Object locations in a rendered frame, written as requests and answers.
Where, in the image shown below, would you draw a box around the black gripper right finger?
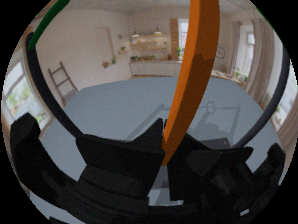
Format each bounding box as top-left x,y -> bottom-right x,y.
166,132 -> 254,201

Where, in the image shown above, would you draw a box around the orange handle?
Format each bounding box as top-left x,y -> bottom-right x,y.
161,0 -> 221,167

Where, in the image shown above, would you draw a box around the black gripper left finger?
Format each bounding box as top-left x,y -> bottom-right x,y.
74,117 -> 165,197

